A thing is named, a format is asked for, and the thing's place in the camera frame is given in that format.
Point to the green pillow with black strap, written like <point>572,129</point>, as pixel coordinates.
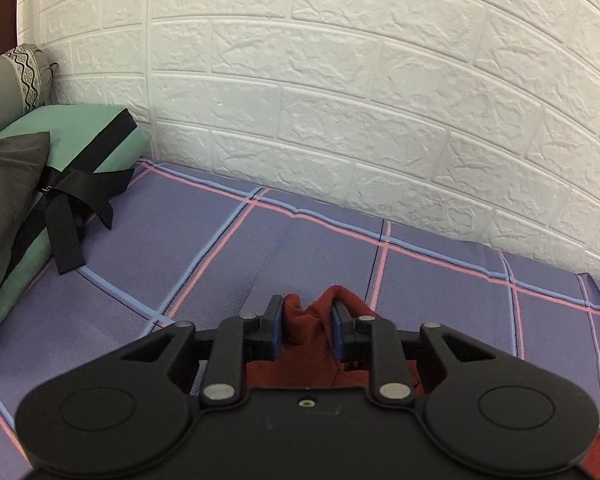
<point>93,150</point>

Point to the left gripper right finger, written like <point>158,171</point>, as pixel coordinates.
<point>377,346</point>

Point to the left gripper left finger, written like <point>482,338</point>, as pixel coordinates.
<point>237,341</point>

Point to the grey patterned pillow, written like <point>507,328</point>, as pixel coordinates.
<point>26,76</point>

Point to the purple plaid bed sheet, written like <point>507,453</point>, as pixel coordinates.
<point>198,247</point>

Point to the folded grey garment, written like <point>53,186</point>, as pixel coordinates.
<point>22,160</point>

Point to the dark red pants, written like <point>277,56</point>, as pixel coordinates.
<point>307,359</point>

